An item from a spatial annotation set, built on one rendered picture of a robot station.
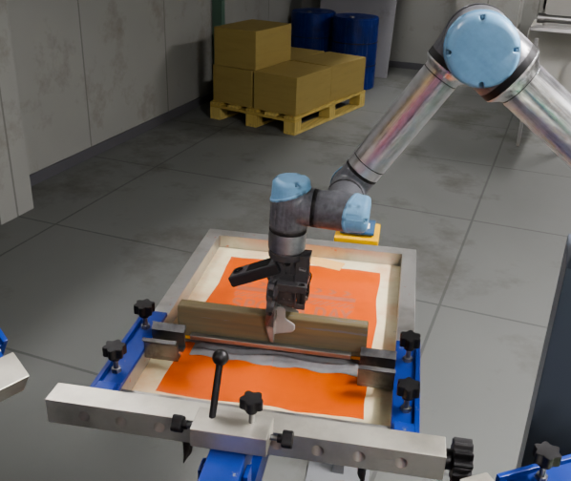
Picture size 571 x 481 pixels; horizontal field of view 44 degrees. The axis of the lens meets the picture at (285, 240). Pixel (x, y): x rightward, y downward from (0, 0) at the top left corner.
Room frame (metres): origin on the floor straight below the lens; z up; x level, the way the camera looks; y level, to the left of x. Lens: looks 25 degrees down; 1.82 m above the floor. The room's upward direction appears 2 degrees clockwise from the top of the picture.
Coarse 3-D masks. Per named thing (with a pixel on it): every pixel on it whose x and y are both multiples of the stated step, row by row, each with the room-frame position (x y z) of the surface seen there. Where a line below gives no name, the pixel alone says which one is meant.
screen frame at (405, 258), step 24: (216, 240) 1.75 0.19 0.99; (240, 240) 1.77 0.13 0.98; (264, 240) 1.76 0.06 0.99; (312, 240) 1.76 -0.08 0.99; (192, 264) 1.59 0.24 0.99; (408, 264) 1.63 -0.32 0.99; (192, 288) 1.52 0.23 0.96; (408, 288) 1.50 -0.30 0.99; (168, 312) 1.35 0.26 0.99; (408, 312) 1.39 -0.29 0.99; (144, 360) 1.19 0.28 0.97; (264, 408) 1.03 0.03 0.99
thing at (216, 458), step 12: (216, 456) 0.85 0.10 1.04; (228, 456) 0.85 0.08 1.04; (240, 456) 0.85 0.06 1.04; (252, 456) 0.90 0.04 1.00; (204, 468) 0.82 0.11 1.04; (216, 468) 0.82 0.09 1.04; (228, 468) 0.82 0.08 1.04; (240, 468) 0.82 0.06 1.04; (204, 480) 0.79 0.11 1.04; (216, 480) 0.80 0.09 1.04; (228, 480) 0.80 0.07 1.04; (240, 480) 0.81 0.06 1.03
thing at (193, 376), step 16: (224, 272) 1.63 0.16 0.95; (224, 288) 1.54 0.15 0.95; (176, 368) 1.19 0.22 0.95; (192, 368) 1.20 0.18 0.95; (208, 368) 1.20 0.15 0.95; (224, 368) 1.20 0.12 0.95; (240, 368) 1.20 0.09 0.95; (256, 368) 1.20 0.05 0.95; (160, 384) 1.14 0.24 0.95; (176, 384) 1.14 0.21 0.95; (192, 384) 1.14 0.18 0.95; (208, 384) 1.15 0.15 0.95; (224, 384) 1.15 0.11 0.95; (240, 384) 1.15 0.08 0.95; (256, 384) 1.15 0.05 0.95; (224, 400) 1.10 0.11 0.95
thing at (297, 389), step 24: (336, 288) 1.56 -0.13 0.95; (360, 288) 1.56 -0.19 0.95; (360, 312) 1.44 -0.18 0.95; (288, 384) 1.15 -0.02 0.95; (312, 384) 1.16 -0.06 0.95; (336, 384) 1.16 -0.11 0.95; (288, 408) 1.08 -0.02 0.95; (312, 408) 1.08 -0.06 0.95; (336, 408) 1.08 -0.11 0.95; (360, 408) 1.08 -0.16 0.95
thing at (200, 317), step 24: (192, 312) 1.28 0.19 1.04; (216, 312) 1.27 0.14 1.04; (240, 312) 1.27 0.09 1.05; (264, 312) 1.26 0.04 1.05; (288, 312) 1.27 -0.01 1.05; (240, 336) 1.26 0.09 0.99; (264, 336) 1.25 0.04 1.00; (288, 336) 1.25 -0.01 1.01; (312, 336) 1.24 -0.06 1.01; (336, 336) 1.23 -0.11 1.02; (360, 336) 1.22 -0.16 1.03
